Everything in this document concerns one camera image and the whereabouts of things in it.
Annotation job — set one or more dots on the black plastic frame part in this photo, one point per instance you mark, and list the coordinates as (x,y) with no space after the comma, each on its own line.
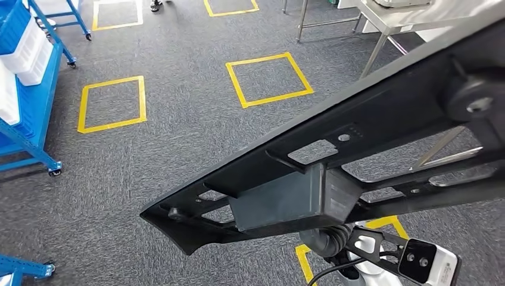
(394,110)

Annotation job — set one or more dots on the stainless steel workbench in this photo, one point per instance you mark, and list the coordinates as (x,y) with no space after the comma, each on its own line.
(414,19)

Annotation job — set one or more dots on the blue wheeled shelf rack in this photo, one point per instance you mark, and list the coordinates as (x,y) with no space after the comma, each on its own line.
(75,15)
(37,110)
(19,268)

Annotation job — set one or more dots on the small steel table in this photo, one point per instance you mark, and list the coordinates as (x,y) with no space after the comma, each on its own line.
(301,19)

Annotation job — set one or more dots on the person's dark shoe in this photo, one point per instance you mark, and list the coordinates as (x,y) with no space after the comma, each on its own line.
(156,5)

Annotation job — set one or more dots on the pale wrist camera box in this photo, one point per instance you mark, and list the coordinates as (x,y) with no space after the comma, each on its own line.
(438,268)

